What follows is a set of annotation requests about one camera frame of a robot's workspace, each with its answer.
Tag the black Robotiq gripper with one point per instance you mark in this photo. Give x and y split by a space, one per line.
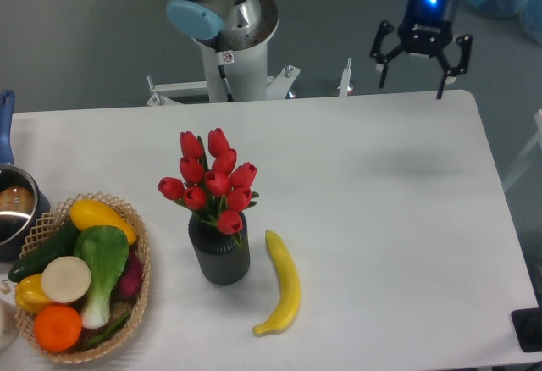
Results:
429 28

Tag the red tulip bouquet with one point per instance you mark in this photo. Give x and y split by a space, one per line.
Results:
213 186

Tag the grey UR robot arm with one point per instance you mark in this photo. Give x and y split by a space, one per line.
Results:
203 20

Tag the dark grey ribbed vase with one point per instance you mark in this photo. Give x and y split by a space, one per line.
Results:
223 259

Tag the yellow banana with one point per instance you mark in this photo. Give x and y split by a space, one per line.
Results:
287 308

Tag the black device at table edge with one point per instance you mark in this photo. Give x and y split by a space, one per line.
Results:
527 326

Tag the yellow squash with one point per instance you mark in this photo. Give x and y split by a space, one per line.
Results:
87 213

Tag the green bok choy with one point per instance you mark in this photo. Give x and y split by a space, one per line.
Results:
105 251

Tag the purple sweet potato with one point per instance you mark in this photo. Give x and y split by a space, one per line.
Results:
130 281

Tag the dark green cucumber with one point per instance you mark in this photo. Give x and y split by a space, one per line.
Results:
60 244

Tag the white round radish slice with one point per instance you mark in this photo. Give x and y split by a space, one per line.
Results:
66 279

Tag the green bean pod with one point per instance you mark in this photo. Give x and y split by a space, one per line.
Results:
107 333

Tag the orange fruit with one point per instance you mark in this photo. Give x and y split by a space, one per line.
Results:
57 328

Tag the yellow bell pepper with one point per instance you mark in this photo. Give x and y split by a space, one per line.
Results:
30 296

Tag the small garlic piece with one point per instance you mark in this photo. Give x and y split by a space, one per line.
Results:
4 287

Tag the white plate at left edge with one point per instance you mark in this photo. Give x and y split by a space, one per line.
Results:
8 324

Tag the white frame at right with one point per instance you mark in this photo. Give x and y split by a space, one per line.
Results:
524 159

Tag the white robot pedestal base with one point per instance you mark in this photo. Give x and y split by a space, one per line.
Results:
235 64

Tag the blue handled saucepan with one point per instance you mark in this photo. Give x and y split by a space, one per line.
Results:
22 202

